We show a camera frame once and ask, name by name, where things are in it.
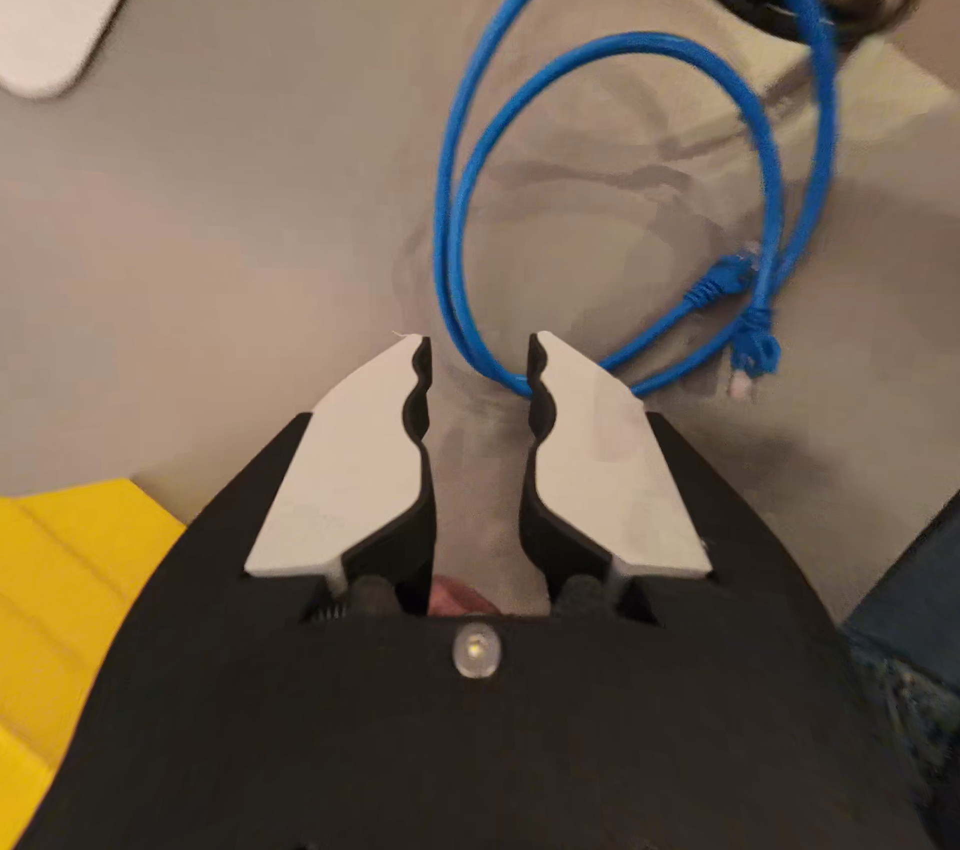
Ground yellow plastic bin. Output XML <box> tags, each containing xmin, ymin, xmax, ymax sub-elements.
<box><xmin>0</xmin><ymin>478</ymin><xmax>189</xmax><ymax>850</ymax></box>

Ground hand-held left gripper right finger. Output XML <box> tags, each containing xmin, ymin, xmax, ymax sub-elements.
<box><xmin>519</xmin><ymin>331</ymin><xmax>714</xmax><ymax>611</ymax></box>

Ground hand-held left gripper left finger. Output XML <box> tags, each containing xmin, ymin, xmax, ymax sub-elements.
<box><xmin>243</xmin><ymin>332</ymin><xmax>438</xmax><ymax>611</ymax></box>

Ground blue ethernet cable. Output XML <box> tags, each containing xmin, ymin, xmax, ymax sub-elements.
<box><xmin>433</xmin><ymin>0</ymin><xmax>840</xmax><ymax>405</ymax></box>

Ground person's jeans leg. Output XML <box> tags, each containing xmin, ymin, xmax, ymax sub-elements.
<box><xmin>840</xmin><ymin>490</ymin><xmax>960</xmax><ymax>850</ymax></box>

